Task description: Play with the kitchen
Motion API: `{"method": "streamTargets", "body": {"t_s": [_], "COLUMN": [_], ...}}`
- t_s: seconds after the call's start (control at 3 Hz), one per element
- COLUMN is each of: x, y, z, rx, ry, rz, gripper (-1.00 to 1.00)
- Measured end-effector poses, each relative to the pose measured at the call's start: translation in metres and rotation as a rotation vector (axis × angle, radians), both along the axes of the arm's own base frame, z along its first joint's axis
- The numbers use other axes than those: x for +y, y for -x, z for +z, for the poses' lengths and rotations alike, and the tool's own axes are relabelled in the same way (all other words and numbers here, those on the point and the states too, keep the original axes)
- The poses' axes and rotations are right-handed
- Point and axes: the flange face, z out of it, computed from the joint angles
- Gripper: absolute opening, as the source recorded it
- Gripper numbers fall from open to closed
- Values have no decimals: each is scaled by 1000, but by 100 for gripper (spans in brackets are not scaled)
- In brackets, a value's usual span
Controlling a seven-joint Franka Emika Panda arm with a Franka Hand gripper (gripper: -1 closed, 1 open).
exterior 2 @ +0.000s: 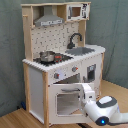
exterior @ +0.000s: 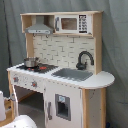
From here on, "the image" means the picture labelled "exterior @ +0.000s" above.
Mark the white oven door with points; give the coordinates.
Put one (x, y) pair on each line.
(9, 109)

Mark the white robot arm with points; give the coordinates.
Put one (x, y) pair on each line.
(22, 121)

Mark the wooden toy kitchen unit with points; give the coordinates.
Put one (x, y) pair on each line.
(62, 50)

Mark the grey toy sink basin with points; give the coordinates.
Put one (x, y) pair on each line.
(72, 74)

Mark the black toy faucet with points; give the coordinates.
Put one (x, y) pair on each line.
(82, 63)

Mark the black toy stovetop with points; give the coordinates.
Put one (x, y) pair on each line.
(40, 68)

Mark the small metal cooking pot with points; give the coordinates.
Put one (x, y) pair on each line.
(31, 62)

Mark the right red stove knob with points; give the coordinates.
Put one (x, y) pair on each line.
(34, 84)

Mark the red stove knob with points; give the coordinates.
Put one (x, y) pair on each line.
(16, 79)
(34, 84)

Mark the white cabinet door with dispenser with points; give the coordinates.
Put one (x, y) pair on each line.
(63, 106)

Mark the toy microwave with door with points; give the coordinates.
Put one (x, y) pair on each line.
(73, 24)

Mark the grey range hood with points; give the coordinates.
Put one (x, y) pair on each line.
(39, 27)

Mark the left red stove knob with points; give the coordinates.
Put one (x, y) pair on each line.
(16, 79)

